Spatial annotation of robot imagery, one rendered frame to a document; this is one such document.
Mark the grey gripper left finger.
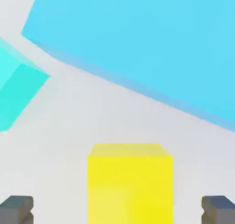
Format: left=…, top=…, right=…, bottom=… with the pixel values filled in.
left=0, top=195, right=34, bottom=224

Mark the large turquoise box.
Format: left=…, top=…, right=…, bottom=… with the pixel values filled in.
left=0, top=37, right=51, bottom=132

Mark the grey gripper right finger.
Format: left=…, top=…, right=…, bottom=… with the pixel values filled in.
left=201, top=195, right=235, bottom=224

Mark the small yellow cube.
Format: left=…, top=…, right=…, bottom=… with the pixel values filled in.
left=87, top=143, right=173, bottom=224

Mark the large light blue box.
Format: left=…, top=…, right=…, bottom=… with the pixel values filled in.
left=21, top=0, right=235, bottom=133

